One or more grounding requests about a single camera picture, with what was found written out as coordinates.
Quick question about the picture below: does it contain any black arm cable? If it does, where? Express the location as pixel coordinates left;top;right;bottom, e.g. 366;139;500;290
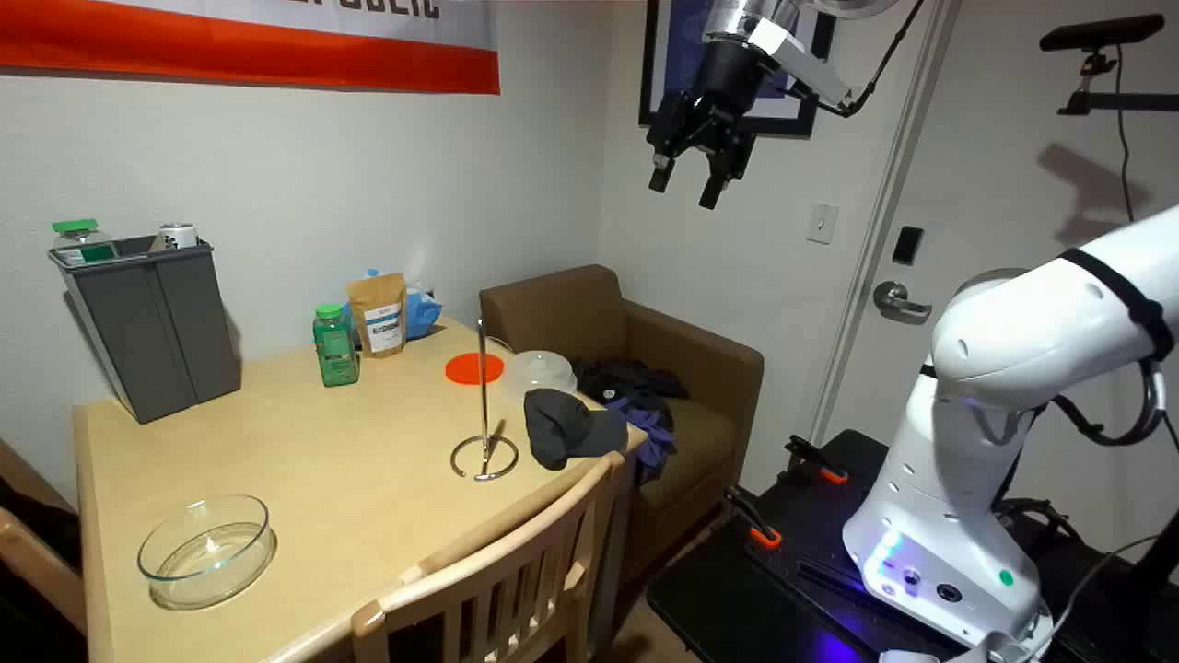
1051;244;1179;449

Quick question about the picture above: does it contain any green plastic bottle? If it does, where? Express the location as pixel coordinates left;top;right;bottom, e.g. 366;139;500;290
311;297;366;389

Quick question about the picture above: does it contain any metal stand with ring base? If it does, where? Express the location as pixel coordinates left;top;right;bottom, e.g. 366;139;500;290
445;318;525;487

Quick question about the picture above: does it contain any white cable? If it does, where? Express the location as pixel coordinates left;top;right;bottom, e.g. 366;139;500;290
1042;527;1179;663

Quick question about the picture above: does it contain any black camera on mount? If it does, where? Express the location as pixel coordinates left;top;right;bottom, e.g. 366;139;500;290
1035;12;1179;123

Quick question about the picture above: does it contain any blue plastic bag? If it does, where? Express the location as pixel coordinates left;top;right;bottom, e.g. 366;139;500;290
403;289;445;344

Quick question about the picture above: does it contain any dark wooden chair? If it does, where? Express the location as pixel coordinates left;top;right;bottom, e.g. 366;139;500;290
0;440;90;663

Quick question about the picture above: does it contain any light wooden chair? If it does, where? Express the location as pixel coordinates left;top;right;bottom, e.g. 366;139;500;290
346;449;630;663

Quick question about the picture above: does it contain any silver door handle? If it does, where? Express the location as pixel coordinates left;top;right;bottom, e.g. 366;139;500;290
868;276;936;327

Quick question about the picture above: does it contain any green-capped bottle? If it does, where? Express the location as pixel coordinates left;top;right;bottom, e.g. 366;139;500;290
48;219;123;268

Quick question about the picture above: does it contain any black robot base board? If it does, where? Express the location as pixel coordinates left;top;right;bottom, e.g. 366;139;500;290
646;427;1179;663

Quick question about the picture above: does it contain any clear glass bowl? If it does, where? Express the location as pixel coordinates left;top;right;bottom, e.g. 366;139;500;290
132;489;281;614

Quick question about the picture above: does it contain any brown paper pouch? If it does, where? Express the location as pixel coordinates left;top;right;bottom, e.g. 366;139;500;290
346;268;410;362

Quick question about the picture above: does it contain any white light switch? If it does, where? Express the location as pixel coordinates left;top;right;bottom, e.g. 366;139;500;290
805;200;844;249

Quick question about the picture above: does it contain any orange round disc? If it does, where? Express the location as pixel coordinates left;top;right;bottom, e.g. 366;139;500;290
443;349;509;389

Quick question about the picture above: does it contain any orange and black clamp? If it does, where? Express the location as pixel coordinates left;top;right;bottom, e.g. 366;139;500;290
782;431;854;489
726;487;789;554

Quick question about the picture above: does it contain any gray plastic bin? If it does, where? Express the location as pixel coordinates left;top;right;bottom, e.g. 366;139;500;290
48;231;247;427

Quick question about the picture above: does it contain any black clothing pile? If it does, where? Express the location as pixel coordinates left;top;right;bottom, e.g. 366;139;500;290
572;355;693;410

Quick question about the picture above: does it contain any black cap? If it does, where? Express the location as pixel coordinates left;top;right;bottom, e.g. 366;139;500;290
518;388;630;476

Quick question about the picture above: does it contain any red and white banner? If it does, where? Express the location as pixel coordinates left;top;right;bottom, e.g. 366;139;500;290
0;0;506;101

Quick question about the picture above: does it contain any brown armchair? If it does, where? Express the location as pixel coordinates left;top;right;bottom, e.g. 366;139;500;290
475;260;768;594

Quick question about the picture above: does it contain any black door lock plate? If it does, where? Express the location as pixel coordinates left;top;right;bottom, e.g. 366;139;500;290
892;226;927;268

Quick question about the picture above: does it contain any purple cloth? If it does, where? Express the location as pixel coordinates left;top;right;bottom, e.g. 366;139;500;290
606;395;683;487

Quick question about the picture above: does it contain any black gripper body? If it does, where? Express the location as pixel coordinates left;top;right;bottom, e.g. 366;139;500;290
646;32;789;176

